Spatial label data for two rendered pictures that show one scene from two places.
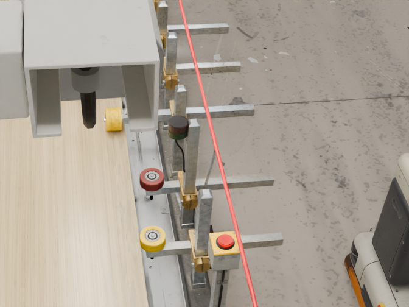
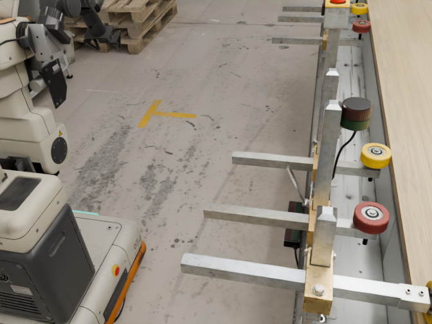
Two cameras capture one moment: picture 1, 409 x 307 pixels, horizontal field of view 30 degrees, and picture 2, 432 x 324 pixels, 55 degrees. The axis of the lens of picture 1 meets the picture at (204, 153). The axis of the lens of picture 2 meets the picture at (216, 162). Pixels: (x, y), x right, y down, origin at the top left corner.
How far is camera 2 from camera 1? 2.72 m
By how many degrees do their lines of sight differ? 94
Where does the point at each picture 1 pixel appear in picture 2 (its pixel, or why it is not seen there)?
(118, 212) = (416, 180)
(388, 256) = (83, 272)
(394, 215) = (62, 250)
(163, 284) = not seen: hidden behind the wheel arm
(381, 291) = (104, 278)
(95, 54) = not seen: outside the picture
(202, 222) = not seen: hidden behind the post
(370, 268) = (92, 305)
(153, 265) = (355, 245)
